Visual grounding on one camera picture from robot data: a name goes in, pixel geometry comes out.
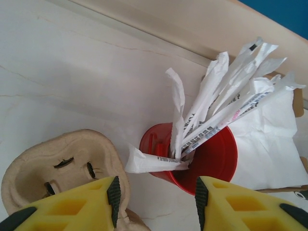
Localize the red plastic straw cup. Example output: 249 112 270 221
139 122 239 196

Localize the brown cardboard napkin box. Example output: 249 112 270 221
259 69 308 200

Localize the beige pulp cup carrier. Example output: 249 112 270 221
0 128 151 231

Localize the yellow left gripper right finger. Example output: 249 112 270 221
194 175 308 231

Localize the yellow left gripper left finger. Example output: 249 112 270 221
0 175 121 231

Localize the white wrapped straw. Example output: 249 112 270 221
211 42 279 116
204 36 263 121
216 57 288 114
182 51 230 142
180 70 306 157
124 143 190 174

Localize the white paper napkin stack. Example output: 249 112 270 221
228 77 304 191

